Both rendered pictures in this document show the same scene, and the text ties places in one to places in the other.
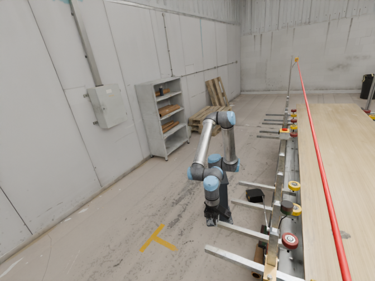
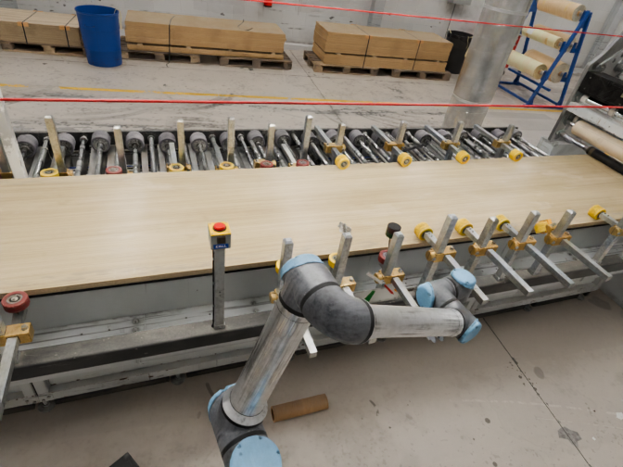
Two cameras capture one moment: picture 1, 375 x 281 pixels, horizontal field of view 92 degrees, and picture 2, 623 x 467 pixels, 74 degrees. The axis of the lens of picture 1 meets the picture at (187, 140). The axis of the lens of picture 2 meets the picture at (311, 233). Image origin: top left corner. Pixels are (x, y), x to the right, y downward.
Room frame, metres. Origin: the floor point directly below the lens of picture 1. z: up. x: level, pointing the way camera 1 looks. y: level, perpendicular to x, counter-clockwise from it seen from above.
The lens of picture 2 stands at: (2.13, 0.07, 2.12)
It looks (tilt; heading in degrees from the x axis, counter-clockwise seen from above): 37 degrees down; 214
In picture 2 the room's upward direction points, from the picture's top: 10 degrees clockwise
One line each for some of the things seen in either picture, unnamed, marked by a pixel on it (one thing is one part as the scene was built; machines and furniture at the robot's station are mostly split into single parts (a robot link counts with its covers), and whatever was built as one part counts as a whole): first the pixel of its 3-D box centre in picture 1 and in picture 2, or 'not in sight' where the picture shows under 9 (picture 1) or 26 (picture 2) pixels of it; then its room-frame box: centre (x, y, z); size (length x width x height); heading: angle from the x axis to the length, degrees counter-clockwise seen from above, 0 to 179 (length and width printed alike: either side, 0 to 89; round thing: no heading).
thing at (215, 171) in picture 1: (213, 175); (437, 296); (1.00, -0.14, 1.14); 0.12 x 0.12 x 0.09; 67
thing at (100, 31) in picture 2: not in sight; (102, 35); (-0.89, -6.13, 0.36); 0.59 x 0.57 x 0.73; 55
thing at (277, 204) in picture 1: (274, 232); (386, 273); (0.74, -0.44, 0.87); 0.03 x 0.03 x 0.48; 59
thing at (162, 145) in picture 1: (165, 117); not in sight; (3.77, 0.40, 0.78); 0.90 x 0.45 x 1.55; 145
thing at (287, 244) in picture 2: (279, 179); (282, 283); (1.17, -0.69, 0.90); 0.03 x 0.03 x 0.48; 59
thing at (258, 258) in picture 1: (258, 260); (299, 407); (1.09, -0.52, 0.04); 0.30 x 0.08 x 0.08; 149
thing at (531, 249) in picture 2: not in sight; (532, 250); (0.09, 0.02, 0.95); 0.50 x 0.04 x 0.04; 59
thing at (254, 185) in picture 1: (265, 187); (296, 311); (1.18, -0.59, 0.82); 0.43 x 0.03 x 0.04; 59
